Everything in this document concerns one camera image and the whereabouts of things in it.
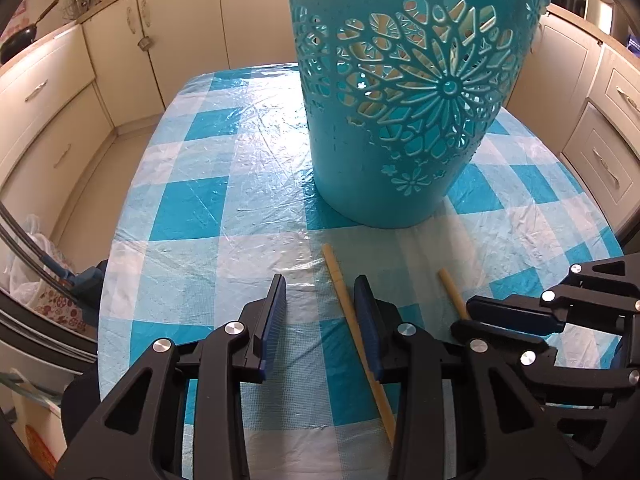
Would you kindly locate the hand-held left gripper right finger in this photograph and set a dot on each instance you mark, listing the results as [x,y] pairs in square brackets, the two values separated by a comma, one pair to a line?
[369,320]

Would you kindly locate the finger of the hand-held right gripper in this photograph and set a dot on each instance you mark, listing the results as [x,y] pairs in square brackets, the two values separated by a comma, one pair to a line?
[500,337]
[515,311]

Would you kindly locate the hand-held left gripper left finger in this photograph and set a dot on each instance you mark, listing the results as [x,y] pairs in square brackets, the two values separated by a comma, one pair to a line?
[272,320]

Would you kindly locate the wooden chopstick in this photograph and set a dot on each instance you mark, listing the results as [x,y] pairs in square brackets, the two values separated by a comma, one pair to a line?
[336,270]
[450,287]

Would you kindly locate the teal perforated plastic basket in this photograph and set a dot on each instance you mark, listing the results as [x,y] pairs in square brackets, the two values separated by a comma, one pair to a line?
[350,170]

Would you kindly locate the blue checked plastic tablecloth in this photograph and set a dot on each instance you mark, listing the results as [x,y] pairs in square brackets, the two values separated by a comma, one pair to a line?
[200,210]

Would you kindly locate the blue cardboard box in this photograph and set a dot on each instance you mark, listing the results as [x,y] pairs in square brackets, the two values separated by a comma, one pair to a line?
[85,282]

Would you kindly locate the white base cabinet with drawers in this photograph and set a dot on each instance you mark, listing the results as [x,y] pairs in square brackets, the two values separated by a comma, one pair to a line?
[595,110]

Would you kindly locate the white plastic bag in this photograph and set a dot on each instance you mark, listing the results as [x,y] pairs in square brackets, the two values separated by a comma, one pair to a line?
[35,255]

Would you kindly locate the small blue carton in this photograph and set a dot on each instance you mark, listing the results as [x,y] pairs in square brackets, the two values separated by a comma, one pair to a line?
[634,45]

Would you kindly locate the white two-drawer base cabinet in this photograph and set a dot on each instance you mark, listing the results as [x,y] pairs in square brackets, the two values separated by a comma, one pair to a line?
[50,110]

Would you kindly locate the white door base cabinets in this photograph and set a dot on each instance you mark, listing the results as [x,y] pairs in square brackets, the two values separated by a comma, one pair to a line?
[190,25]

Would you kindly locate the silver electric thermos pot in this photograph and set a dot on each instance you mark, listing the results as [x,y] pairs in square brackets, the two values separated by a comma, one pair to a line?
[600,7]

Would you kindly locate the dark metal frame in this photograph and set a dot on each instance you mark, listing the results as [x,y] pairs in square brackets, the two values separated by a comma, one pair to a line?
[30,255]

